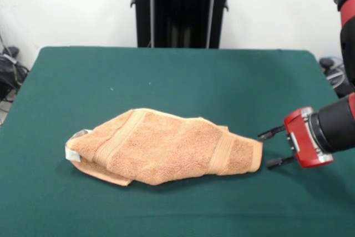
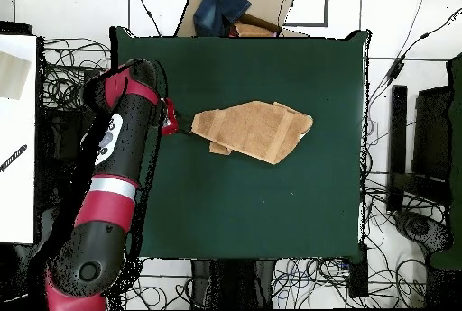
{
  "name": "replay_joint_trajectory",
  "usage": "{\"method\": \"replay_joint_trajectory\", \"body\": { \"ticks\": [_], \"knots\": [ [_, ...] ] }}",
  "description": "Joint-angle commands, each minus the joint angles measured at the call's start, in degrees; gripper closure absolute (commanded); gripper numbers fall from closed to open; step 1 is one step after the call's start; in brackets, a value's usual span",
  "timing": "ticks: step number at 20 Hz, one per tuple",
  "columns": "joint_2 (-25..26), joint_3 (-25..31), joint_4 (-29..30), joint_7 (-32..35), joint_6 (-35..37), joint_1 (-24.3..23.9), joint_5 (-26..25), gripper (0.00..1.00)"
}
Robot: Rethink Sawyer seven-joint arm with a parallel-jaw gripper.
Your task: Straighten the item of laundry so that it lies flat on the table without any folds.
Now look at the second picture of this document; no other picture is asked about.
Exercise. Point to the tan terry towel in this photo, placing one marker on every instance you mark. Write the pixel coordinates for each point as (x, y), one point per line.
(252, 130)

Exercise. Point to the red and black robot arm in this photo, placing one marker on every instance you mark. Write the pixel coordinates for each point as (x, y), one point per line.
(112, 181)

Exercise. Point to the dark green table cloth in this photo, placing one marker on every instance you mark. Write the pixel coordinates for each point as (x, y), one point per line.
(252, 199)

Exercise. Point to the black equipment rack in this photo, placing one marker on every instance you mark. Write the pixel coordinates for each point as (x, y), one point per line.
(61, 145)

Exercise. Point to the blue jeans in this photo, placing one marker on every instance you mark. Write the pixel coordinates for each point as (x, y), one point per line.
(216, 8)

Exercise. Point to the dark brown garment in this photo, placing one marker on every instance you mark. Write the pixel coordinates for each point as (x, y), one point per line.
(260, 21)

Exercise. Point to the black striped pen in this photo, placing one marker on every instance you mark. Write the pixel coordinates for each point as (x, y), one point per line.
(14, 156)

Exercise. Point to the beige paper sheet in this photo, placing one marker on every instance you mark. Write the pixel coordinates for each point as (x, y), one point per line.
(12, 76)

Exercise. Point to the white desk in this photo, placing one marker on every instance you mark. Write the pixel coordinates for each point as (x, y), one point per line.
(18, 199)

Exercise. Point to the black rectangular box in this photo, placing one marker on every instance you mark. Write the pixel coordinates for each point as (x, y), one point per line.
(358, 275)

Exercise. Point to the dark green fabric furniture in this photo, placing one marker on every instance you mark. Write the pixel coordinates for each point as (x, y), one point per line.
(455, 145)

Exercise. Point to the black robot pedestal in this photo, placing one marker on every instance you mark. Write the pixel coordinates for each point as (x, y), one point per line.
(234, 285)

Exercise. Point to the black metal frame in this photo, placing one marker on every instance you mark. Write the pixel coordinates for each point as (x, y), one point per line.
(397, 127)

